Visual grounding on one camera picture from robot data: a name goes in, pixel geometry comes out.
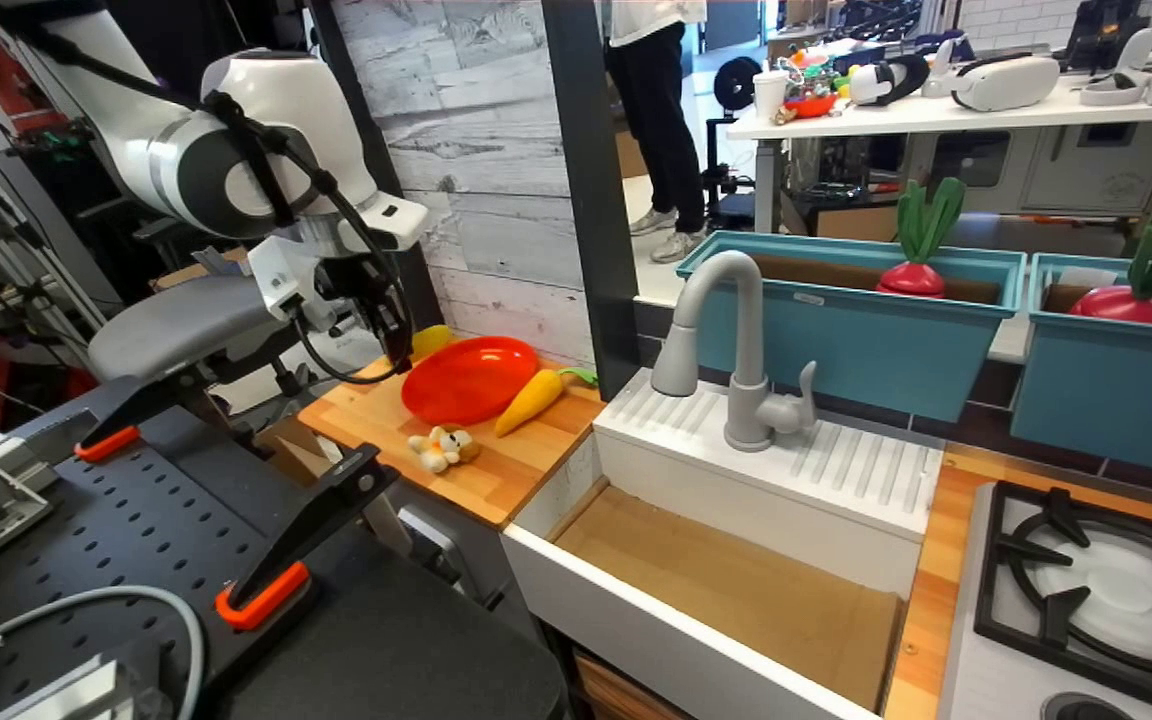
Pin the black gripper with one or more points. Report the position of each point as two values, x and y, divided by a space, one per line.
359 284

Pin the white toy garlic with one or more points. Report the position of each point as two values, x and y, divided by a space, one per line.
441 450

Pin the grey toy faucet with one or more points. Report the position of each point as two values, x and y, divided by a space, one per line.
745 354

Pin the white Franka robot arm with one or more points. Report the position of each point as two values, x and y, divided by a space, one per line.
190 160

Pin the orange plastic plate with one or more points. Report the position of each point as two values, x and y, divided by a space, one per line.
469 380

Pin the yellow banana toy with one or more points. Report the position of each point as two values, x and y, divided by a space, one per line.
530 403

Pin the light wooden counter board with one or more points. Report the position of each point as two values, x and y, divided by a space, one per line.
508 466

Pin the white toy sink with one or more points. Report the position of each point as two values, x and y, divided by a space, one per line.
722 481

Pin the red toy radish green leaves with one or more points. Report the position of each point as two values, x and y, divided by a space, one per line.
1128 301
917 263

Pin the toy stove with black grates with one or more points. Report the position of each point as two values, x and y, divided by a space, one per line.
1097 603

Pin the grey wood-print backdrop panel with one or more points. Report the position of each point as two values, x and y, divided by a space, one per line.
469 160

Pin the grey office chair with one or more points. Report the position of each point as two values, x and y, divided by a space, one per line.
177 327

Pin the person in black trousers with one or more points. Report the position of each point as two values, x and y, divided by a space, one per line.
656 121

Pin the black filament spool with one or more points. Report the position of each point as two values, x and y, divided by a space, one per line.
739 81

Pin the white cup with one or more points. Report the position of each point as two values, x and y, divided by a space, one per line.
768 99

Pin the teal planter box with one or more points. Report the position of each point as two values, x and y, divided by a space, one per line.
1117 394
856 343

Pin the colourful toys pile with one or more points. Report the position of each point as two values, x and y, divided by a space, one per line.
809 81

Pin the white work table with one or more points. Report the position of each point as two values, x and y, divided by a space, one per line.
948 119

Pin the white VR headset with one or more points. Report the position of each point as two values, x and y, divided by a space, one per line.
1003 81

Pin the black frame post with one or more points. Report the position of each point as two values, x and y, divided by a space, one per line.
352 81
591 186

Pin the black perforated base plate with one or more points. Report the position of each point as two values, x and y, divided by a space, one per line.
136 533

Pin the aluminium frame rack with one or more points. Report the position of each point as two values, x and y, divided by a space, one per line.
1 255

